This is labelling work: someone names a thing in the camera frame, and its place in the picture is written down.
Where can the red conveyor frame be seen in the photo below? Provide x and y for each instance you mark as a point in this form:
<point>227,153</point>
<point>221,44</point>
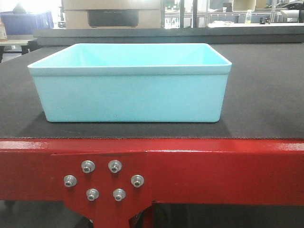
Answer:
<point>204,171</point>

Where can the black conveyor belt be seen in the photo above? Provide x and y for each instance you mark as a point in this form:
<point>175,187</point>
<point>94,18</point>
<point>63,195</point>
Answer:
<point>264,96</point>

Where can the light turquoise plastic bin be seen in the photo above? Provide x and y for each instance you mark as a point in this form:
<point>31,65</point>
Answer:
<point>132,83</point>

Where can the cardboard box with black panel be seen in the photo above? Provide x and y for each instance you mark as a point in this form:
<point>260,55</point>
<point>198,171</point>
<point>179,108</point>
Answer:
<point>113,14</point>

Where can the silver bolt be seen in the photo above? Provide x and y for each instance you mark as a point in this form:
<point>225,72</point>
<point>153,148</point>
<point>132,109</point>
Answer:
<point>137,180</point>
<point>92,194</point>
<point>119,194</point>
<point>70,181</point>
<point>88,166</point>
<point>115,166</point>

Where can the blue bin in background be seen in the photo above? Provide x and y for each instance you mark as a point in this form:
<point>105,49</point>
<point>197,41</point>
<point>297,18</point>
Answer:
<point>24,24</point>

